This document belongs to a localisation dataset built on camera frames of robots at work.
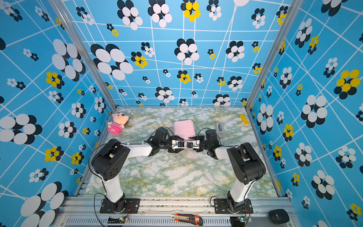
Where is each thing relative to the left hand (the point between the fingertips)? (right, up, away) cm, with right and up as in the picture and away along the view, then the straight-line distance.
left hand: (184, 141), depth 92 cm
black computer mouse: (+46, -33, -24) cm, 62 cm away
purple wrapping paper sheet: (0, +8, +4) cm, 9 cm away
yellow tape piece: (+48, +15, +19) cm, 54 cm away
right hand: (+6, +2, +2) cm, 7 cm away
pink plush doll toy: (-47, +14, +11) cm, 51 cm away
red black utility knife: (+5, -35, -23) cm, 42 cm away
